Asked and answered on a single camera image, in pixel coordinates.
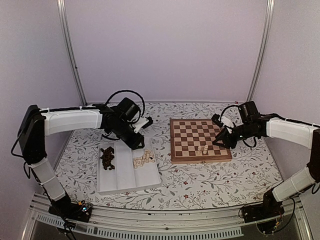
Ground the light chess pieces pile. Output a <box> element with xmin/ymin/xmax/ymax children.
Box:
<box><xmin>133</xmin><ymin>149</ymin><xmax>156</xmax><ymax>169</ymax></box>

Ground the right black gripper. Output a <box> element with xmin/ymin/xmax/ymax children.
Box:
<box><xmin>212</xmin><ymin>122</ymin><xmax>256</xmax><ymax>150</ymax></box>

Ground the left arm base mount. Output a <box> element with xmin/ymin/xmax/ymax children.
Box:
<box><xmin>48</xmin><ymin>199</ymin><xmax>93</xmax><ymax>223</ymax></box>

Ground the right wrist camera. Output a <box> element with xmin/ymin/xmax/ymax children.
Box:
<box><xmin>211</xmin><ymin>113</ymin><xmax>234</xmax><ymax>129</ymax></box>

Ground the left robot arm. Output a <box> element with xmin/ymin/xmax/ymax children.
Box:
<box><xmin>14</xmin><ymin>97</ymin><xmax>153</xmax><ymax>217</ymax></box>

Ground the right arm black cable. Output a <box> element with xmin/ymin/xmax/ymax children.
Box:
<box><xmin>221</xmin><ymin>104</ymin><xmax>256</xmax><ymax>148</ymax></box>

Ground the white divided tray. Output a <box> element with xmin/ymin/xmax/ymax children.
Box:
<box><xmin>96</xmin><ymin>137</ymin><xmax>162</xmax><ymax>196</ymax></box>

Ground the left aluminium frame post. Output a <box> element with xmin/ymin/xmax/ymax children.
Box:
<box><xmin>56</xmin><ymin>0</ymin><xmax>88</xmax><ymax>106</ymax></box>

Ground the front aluminium rail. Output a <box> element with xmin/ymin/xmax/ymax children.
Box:
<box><xmin>21</xmin><ymin>194</ymin><xmax>315</xmax><ymax>240</ymax></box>

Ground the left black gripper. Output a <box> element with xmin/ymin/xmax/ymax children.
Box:
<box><xmin>109</xmin><ymin>119</ymin><xmax>145</xmax><ymax>150</ymax></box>

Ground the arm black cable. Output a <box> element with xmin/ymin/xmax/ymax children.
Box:
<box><xmin>104</xmin><ymin>89</ymin><xmax>146</xmax><ymax>121</ymax></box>
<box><xmin>221</xmin><ymin>104</ymin><xmax>256</xmax><ymax>148</ymax></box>

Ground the floral patterned table mat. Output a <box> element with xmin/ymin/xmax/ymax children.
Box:
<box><xmin>55</xmin><ymin>102</ymin><xmax>282</xmax><ymax>210</ymax></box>

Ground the wooden chessboard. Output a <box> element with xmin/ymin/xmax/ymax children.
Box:
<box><xmin>169</xmin><ymin>119</ymin><xmax>232</xmax><ymax>164</ymax></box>

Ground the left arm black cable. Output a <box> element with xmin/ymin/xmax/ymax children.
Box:
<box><xmin>104</xmin><ymin>89</ymin><xmax>146</xmax><ymax>121</ymax></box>

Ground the dark chess pieces pile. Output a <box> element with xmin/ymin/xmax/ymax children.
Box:
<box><xmin>100</xmin><ymin>146</ymin><xmax>115</xmax><ymax>171</ymax></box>

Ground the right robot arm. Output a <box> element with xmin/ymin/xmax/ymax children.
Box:
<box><xmin>211</xmin><ymin>101</ymin><xmax>320</xmax><ymax>218</ymax></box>

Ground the light chess piece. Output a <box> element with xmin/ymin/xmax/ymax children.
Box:
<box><xmin>196</xmin><ymin>145</ymin><xmax>202</xmax><ymax>156</ymax></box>
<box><xmin>202</xmin><ymin>145</ymin><xmax>209</xmax><ymax>155</ymax></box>

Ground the aluminium frame post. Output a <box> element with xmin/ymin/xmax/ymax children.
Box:
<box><xmin>246</xmin><ymin>0</ymin><xmax>275</xmax><ymax>102</ymax></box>
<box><xmin>56</xmin><ymin>0</ymin><xmax>88</xmax><ymax>106</ymax></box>

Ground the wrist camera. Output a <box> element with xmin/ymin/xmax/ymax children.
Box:
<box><xmin>211</xmin><ymin>113</ymin><xmax>234</xmax><ymax>129</ymax></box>
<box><xmin>132</xmin><ymin>116</ymin><xmax>153</xmax><ymax>133</ymax></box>

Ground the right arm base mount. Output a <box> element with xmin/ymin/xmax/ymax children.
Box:
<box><xmin>238</xmin><ymin>203</ymin><xmax>285</xmax><ymax>235</ymax></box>

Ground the right aluminium frame post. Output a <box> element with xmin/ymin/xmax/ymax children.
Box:
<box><xmin>246</xmin><ymin>0</ymin><xmax>275</xmax><ymax>102</ymax></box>

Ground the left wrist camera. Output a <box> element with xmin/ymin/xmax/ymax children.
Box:
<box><xmin>132</xmin><ymin>116</ymin><xmax>153</xmax><ymax>133</ymax></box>

